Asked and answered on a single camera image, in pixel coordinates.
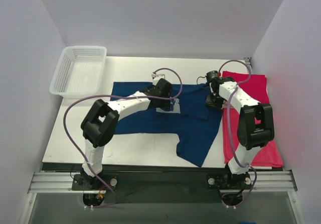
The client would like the blue t-shirt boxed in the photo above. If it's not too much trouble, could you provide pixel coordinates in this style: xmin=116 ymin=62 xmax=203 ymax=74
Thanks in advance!
xmin=115 ymin=84 xmax=222 ymax=167

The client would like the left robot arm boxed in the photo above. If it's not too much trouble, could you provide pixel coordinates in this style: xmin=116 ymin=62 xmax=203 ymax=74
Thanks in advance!
xmin=81 ymin=92 xmax=171 ymax=190

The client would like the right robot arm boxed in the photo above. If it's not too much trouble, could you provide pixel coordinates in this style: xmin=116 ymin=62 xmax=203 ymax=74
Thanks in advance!
xmin=206 ymin=72 xmax=274 ymax=188

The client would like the folded red t-shirt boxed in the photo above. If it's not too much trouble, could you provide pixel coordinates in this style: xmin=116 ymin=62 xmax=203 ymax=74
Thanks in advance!
xmin=222 ymin=71 xmax=270 ymax=103

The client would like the pink towel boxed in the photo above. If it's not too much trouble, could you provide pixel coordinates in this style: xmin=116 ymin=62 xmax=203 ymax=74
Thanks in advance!
xmin=221 ymin=105 xmax=284 ymax=168

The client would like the white plastic basket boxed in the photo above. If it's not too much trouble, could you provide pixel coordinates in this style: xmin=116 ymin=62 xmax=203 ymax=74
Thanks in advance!
xmin=49 ymin=46 xmax=107 ymax=98

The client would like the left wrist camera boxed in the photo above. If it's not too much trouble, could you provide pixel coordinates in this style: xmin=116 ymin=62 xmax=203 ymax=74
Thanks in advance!
xmin=140 ymin=78 xmax=173 ymax=99

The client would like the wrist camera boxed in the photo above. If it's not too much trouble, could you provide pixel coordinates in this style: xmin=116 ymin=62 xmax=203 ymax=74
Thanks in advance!
xmin=140 ymin=78 xmax=173 ymax=99
xmin=206 ymin=70 xmax=234 ymax=94

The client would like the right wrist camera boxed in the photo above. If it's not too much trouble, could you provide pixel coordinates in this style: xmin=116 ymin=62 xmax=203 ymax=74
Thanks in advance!
xmin=206 ymin=70 xmax=234 ymax=94

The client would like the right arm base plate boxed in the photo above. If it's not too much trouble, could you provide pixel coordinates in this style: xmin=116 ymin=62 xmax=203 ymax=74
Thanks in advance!
xmin=207 ymin=172 xmax=252 ymax=190

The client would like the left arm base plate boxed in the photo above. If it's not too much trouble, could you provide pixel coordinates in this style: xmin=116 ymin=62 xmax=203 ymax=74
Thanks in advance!
xmin=71 ymin=173 xmax=118 ymax=191

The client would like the aluminium rail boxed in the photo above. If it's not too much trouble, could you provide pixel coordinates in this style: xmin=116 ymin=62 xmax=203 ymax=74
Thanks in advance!
xmin=28 ymin=171 xmax=297 ymax=193

